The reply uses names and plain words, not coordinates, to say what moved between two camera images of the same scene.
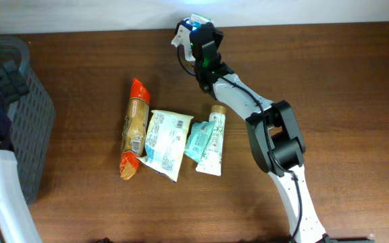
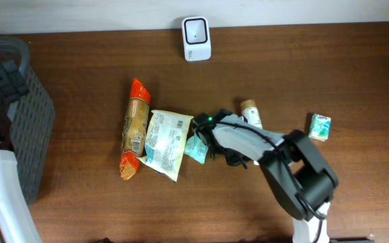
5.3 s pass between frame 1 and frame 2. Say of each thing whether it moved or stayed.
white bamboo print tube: moved
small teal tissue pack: moved
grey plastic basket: stayed
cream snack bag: stayed
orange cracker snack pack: stayed
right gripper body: moved
